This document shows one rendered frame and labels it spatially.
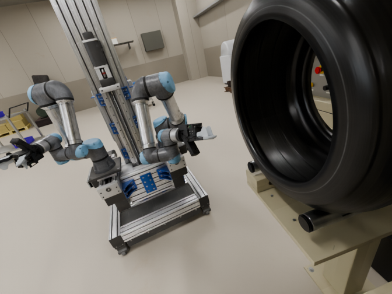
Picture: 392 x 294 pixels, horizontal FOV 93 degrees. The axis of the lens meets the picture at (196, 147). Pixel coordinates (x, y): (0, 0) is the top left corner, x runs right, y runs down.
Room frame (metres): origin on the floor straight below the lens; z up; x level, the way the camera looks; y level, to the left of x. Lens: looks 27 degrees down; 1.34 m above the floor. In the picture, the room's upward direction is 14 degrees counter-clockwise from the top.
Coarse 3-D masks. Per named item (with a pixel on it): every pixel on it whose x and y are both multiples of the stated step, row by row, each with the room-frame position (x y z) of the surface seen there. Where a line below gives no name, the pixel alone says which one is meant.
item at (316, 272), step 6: (318, 264) 0.62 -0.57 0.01; (324, 264) 0.61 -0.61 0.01; (306, 270) 0.61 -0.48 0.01; (312, 270) 0.59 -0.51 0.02; (318, 270) 0.59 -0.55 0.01; (312, 276) 0.57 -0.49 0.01; (318, 276) 0.56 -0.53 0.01; (324, 276) 0.55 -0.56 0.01; (318, 282) 0.53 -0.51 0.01; (324, 282) 0.52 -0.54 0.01; (366, 282) 0.48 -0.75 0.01; (324, 288) 0.50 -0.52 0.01; (330, 288) 0.49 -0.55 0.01; (366, 288) 0.46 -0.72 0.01; (372, 288) 0.45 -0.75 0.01
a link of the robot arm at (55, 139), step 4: (48, 136) 1.10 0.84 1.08; (52, 136) 1.11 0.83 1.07; (56, 136) 1.13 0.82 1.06; (60, 136) 1.15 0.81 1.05; (44, 140) 1.06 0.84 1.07; (48, 140) 1.07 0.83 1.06; (52, 140) 1.09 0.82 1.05; (56, 140) 1.11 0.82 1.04; (60, 140) 1.14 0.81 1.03; (52, 144) 1.08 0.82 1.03; (56, 144) 1.10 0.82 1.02; (60, 144) 1.12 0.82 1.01; (52, 148) 1.08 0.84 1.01; (56, 148) 1.09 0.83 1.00
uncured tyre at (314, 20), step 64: (256, 0) 0.47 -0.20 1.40; (320, 0) 0.30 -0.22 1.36; (384, 0) 0.24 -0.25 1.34; (256, 64) 0.70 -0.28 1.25; (320, 64) 0.28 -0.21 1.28; (384, 64) 0.22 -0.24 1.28; (256, 128) 0.66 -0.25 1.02; (320, 128) 0.57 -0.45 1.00; (384, 128) 0.20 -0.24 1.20; (320, 192) 0.26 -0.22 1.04; (384, 192) 0.19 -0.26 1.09
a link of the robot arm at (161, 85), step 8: (160, 72) 1.09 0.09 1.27; (168, 72) 1.10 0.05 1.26; (144, 80) 1.06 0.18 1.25; (152, 80) 1.05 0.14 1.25; (160, 80) 1.04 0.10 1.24; (168, 80) 1.04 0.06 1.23; (152, 88) 1.04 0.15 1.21; (160, 88) 1.04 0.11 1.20; (168, 88) 1.04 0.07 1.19; (152, 96) 1.08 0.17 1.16; (160, 96) 1.08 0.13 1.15; (168, 96) 1.09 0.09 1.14; (168, 104) 1.15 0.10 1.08; (176, 104) 1.20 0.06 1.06; (168, 112) 1.21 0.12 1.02; (176, 112) 1.22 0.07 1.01; (176, 120) 1.26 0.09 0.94; (184, 120) 1.30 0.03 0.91
